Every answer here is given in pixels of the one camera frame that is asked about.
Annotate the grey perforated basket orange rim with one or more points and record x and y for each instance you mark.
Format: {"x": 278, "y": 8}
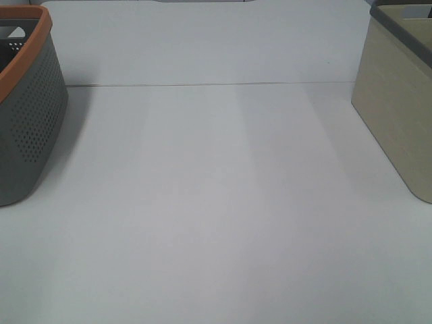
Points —
{"x": 34, "y": 100}

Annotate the beige basket grey rim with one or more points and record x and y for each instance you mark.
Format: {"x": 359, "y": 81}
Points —
{"x": 392, "y": 91}

